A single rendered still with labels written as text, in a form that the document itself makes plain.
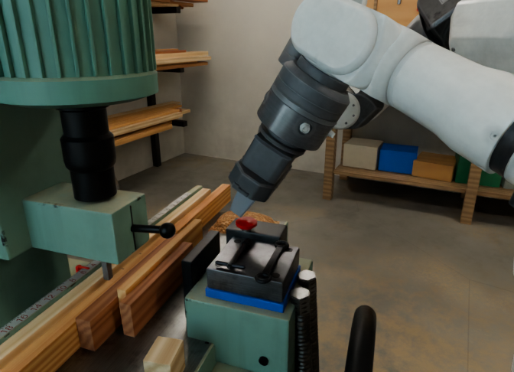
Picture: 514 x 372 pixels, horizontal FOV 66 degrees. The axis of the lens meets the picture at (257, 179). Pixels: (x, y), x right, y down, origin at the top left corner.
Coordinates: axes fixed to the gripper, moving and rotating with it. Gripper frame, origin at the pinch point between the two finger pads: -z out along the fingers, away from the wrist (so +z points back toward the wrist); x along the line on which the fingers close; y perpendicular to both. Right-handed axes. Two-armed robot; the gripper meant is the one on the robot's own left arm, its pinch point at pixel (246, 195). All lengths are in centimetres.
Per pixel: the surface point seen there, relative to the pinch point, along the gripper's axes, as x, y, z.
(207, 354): -12.3, -7.4, -14.4
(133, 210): -8.4, 10.3, -6.4
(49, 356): -20.7, 7.2, -19.7
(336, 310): 118, -55, -90
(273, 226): 2.1, -5.3, -2.9
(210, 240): -2.0, 0.8, -8.1
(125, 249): -10.9, 8.2, -10.1
